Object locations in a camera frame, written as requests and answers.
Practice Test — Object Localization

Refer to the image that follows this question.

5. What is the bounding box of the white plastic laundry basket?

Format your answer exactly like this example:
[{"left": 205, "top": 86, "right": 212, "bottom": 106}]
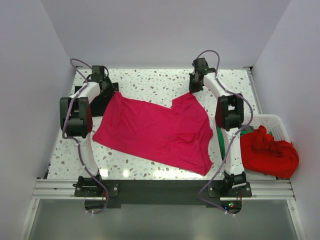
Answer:
[{"left": 212, "top": 114, "right": 292, "bottom": 179}]

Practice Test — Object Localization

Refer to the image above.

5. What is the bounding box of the green t shirt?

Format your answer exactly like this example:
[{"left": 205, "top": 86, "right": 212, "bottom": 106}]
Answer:
[{"left": 216, "top": 125, "right": 254, "bottom": 160}]

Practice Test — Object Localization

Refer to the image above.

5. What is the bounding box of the folded black t shirt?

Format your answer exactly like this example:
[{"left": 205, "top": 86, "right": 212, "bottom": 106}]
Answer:
[{"left": 90, "top": 82, "right": 119, "bottom": 117}]

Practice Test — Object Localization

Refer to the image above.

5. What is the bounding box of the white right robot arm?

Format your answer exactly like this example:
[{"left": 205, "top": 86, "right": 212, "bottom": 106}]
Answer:
[{"left": 189, "top": 57, "right": 247, "bottom": 197}]

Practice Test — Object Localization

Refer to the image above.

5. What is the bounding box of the magenta t shirt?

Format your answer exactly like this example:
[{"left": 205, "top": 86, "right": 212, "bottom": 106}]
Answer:
[{"left": 92, "top": 92, "right": 213, "bottom": 176}]

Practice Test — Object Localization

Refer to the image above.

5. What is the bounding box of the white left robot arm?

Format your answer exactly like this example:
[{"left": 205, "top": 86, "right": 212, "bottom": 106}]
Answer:
[{"left": 59, "top": 65, "right": 119, "bottom": 196}]

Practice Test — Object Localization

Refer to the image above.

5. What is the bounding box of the aluminium frame rail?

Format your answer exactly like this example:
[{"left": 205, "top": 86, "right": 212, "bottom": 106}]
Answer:
[{"left": 19, "top": 179, "right": 307, "bottom": 240}]

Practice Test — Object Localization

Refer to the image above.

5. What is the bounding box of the red t shirt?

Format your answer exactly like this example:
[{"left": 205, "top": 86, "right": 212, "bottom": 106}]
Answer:
[{"left": 240, "top": 125, "right": 300, "bottom": 179}]

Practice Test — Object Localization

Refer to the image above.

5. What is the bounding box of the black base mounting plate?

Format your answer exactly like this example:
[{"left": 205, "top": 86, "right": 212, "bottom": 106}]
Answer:
[{"left": 73, "top": 177, "right": 253, "bottom": 214}]

